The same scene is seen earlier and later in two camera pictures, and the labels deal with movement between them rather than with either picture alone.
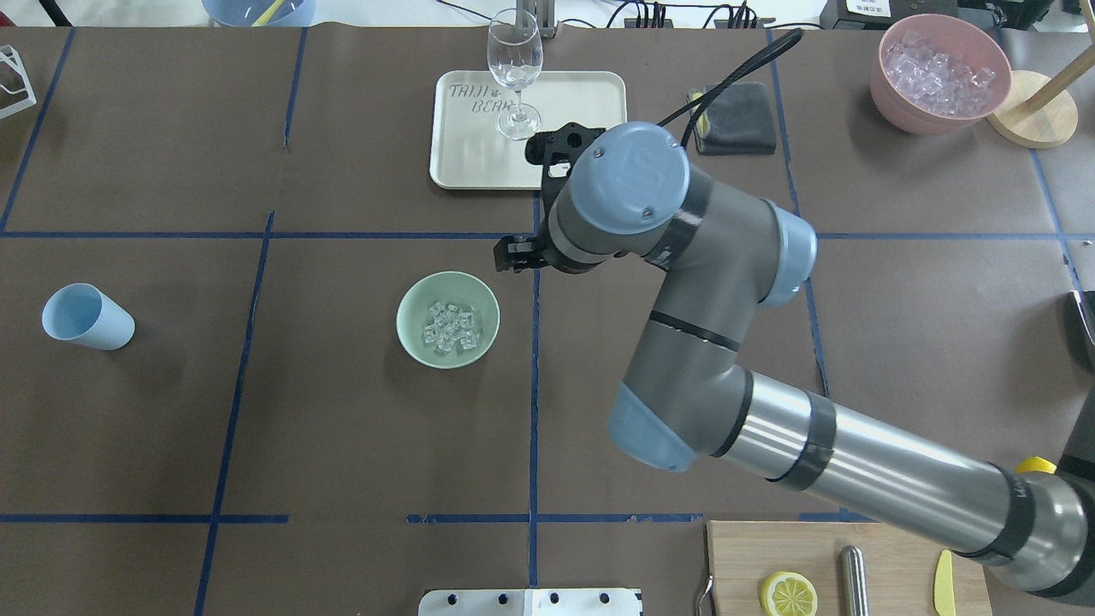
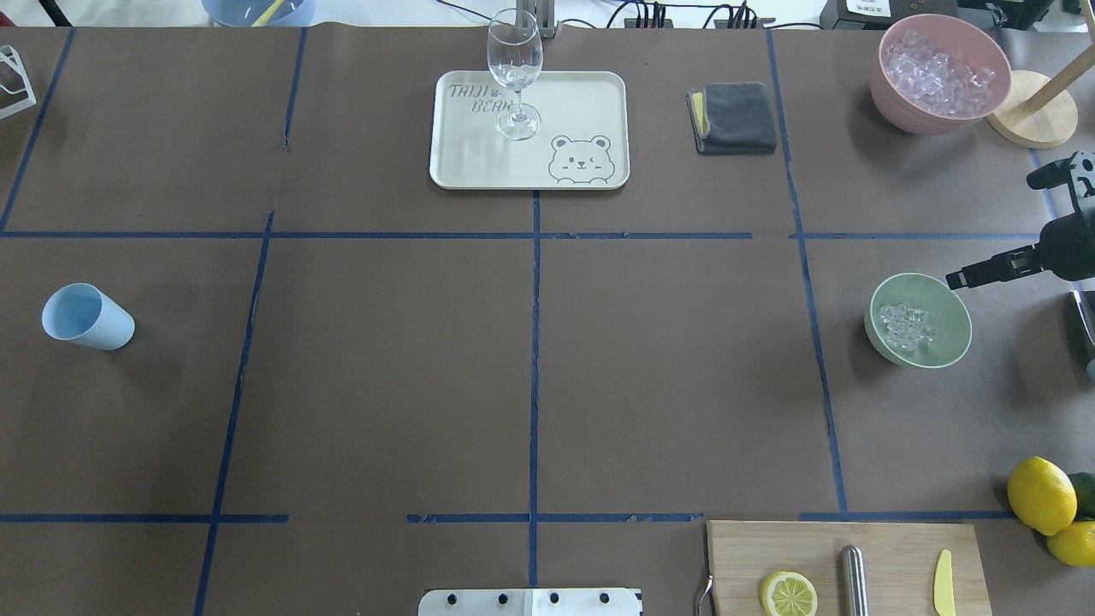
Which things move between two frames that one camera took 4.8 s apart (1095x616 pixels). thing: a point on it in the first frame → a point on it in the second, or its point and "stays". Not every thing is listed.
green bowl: x=447 y=320 → x=915 y=321
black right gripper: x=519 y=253 → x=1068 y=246
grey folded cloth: x=736 y=120 stays
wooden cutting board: x=900 y=567 stays
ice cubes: x=451 y=326 → x=906 y=327
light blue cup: x=83 y=313 stays
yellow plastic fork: x=268 y=14 stays
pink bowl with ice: x=938 y=74 stays
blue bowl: x=247 y=13 stays
